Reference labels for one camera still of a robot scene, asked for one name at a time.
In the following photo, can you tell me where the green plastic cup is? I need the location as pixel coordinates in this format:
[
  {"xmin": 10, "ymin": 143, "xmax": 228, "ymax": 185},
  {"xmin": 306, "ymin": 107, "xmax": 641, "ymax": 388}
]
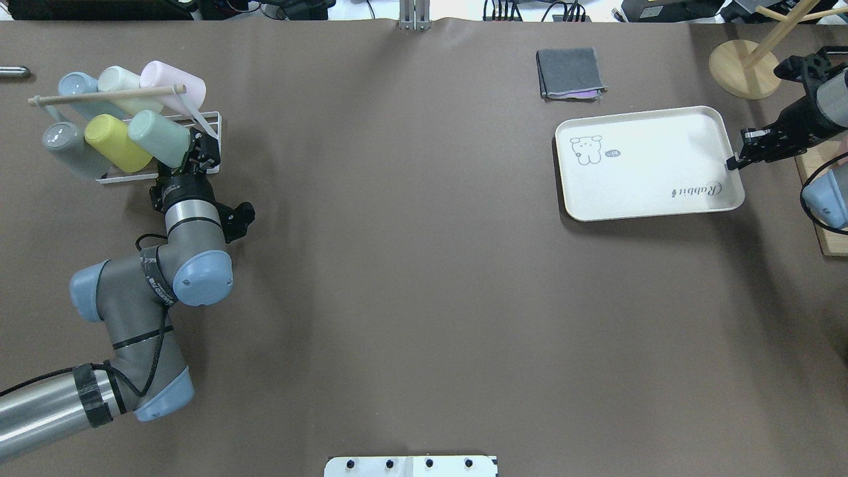
[{"xmin": 128, "ymin": 111, "xmax": 191, "ymax": 169}]

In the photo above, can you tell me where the wooden rack handle rod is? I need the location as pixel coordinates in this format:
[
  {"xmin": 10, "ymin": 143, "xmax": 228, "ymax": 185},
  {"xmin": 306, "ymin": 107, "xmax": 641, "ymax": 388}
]
[{"xmin": 27, "ymin": 85, "xmax": 187, "ymax": 107}]

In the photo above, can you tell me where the folded grey cloth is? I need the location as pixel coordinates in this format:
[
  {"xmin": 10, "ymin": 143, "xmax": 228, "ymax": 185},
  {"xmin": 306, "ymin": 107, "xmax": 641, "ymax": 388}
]
[{"xmin": 536, "ymin": 46, "xmax": 607, "ymax": 100}]

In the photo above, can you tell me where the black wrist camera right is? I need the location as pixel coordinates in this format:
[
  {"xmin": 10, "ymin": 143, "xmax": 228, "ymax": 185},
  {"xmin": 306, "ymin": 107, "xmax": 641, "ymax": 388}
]
[{"xmin": 773, "ymin": 46, "xmax": 847, "ymax": 99}]

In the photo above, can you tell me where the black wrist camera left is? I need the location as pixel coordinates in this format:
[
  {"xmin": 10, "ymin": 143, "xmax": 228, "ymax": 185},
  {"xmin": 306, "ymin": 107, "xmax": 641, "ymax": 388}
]
[{"xmin": 215, "ymin": 201, "xmax": 256, "ymax": 244}]

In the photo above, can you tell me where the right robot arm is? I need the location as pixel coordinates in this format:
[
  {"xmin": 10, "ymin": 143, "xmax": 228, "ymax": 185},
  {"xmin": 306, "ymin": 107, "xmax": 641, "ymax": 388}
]
[{"xmin": 726, "ymin": 56, "xmax": 846, "ymax": 235}]

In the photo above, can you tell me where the aluminium frame post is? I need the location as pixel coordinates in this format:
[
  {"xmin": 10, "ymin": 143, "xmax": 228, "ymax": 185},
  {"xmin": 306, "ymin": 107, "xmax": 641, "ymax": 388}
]
[{"xmin": 397, "ymin": 0, "xmax": 432, "ymax": 31}]

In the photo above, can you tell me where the pink plastic cup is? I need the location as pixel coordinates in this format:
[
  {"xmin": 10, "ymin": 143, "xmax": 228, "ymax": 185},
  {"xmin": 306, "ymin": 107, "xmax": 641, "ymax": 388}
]
[{"xmin": 139, "ymin": 60, "xmax": 207, "ymax": 115}]

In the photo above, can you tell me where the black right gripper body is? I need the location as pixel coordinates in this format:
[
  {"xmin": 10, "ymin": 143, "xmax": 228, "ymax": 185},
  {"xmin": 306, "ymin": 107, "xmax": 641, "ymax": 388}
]
[{"xmin": 735, "ymin": 122, "xmax": 806, "ymax": 166}]

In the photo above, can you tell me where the grey plastic cup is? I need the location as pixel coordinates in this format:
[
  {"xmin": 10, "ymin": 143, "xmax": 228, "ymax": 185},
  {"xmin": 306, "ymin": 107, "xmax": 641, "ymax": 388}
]
[{"xmin": 42, "ymin": 121, "xmax": 110, "ymax": 180}]

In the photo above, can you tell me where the white wire cup rack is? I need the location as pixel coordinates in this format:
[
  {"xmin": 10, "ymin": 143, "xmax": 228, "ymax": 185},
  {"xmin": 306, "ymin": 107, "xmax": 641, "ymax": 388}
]
[{"xmin": 96, "ymin": 94, "xmax": 221, "ymax": 184}]

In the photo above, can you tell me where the light blue plastic cup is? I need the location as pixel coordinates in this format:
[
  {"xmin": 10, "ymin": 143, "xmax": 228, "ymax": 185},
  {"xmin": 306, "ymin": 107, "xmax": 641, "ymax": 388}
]
[{"xmin": 57, "ymin": 72, "xmax": 125, "ymax": 121}]

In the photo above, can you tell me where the cream plastic cup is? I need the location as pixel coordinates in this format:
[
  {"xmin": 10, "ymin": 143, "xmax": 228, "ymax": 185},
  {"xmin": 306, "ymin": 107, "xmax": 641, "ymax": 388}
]
[{"xmin": 97, "ymin": 66, "xmax": 164, "ymax": 117}]

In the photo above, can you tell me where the cream rabbit tray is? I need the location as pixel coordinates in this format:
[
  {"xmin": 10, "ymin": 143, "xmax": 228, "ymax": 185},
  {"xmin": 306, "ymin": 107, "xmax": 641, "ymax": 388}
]
[{"xmin": 554, "ymin": 105, "xmax": 745, "ymax": 221}]

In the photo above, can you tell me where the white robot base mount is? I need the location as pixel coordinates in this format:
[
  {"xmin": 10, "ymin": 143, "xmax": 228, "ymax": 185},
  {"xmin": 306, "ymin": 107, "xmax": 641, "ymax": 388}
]
[{"xmin": 323, "ymin": 454, "xmax": 499, "ymax": 476}]

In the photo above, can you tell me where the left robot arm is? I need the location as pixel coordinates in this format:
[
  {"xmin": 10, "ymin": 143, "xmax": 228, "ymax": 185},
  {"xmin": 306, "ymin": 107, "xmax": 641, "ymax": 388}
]
[{"xmin": 1, "ymin": 129, "xmax": 234, "ymax": 462}]

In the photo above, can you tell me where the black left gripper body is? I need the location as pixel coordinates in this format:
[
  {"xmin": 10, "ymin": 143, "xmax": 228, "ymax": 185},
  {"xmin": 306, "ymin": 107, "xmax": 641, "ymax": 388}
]
[{"xmin": 150, "ymin": 128, "xmax": 221, "ymax": 213}]

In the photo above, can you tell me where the yellow plastic cup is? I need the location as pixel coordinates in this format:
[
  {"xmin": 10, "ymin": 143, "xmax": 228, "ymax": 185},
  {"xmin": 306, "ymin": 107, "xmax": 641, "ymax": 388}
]
[{"xmin": 83, "ymin": 114, "xmax": 152, "ymax": 174}]

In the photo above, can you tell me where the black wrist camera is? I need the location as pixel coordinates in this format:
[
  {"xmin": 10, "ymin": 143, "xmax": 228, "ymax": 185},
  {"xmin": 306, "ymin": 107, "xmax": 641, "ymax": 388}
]
[
  {"xmin": 773, "ymin": 46, "xmax": 847, "ymax": 99},
  {"xmin": 215, "ymin": 201, "xmax": 256, "ymax": 244}
]

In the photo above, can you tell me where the wooden mug tree stand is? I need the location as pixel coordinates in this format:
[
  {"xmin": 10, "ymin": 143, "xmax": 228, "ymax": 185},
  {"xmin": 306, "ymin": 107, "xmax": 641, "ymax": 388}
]
[{"xmin": 708, "ymin": 1, "xmax": 847, "ymax": 100}]

